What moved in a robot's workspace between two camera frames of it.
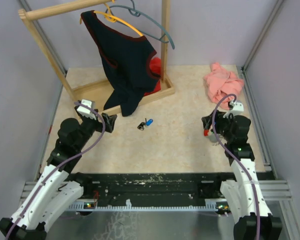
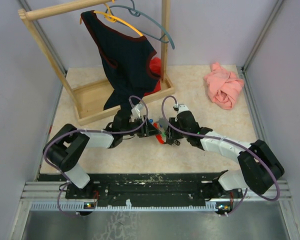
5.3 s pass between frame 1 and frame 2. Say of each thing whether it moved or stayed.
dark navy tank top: stayed
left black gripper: moved
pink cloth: stayed
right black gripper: moved
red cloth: stayed
